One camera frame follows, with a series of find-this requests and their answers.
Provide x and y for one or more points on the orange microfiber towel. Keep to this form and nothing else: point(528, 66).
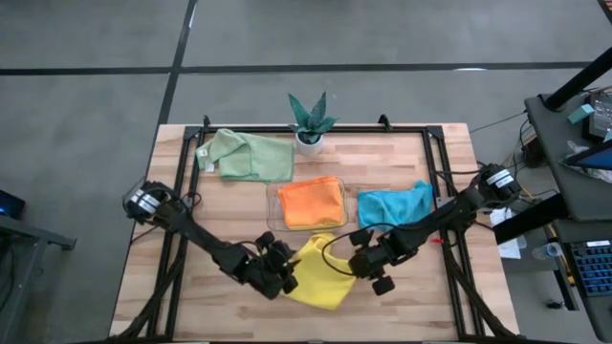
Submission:
point(311, 203)

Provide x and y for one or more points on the black box with blue light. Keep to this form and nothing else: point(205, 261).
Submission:
point(12, 205)

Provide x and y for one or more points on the tablet with blue screen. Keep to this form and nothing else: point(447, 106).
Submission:
point(593, 160)

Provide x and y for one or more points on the green microfiber towel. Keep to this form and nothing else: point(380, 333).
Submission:
point(253, 157)

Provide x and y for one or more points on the black stand pole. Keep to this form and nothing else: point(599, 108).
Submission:
point(578, 79)

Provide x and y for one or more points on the black stand beam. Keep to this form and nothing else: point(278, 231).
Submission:
point(531, 217)

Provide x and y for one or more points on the grey metal stand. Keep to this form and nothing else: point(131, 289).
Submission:
point(28, 231)

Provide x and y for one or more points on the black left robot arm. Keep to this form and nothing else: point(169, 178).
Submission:
point(201, 239)

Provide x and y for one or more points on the black aluminium rig frame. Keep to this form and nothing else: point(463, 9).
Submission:
point(363, 129)

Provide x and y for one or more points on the clear plastic bin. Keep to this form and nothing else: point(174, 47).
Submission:
point(271, 210)

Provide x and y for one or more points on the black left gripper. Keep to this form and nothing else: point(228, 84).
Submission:
point(258, 272)

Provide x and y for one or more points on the small red clip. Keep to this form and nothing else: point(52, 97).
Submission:
point(436, 240)

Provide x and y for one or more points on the blue microfiber towel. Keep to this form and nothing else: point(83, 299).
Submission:
point(392, 208)

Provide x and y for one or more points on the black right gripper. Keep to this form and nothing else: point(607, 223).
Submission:
point(389, 253)

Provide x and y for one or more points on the small teal box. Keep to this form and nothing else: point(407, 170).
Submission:
point(581, 113)

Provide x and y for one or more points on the white paper sheet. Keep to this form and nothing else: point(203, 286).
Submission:
point(509, 248)

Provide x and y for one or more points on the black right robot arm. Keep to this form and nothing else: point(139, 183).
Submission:
point(444, 217)

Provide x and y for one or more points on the clear plastic bottle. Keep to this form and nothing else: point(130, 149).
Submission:
point(550, 250)

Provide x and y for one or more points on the black device box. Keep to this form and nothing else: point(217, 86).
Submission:
point(600, 119)

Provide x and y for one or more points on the black power adapter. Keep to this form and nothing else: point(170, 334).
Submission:
point(531, 154)

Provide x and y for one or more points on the grey side desk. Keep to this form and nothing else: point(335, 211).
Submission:
point(554, 143)

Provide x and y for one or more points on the artificial succulent in white pot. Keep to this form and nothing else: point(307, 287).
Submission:
point(310, 126)

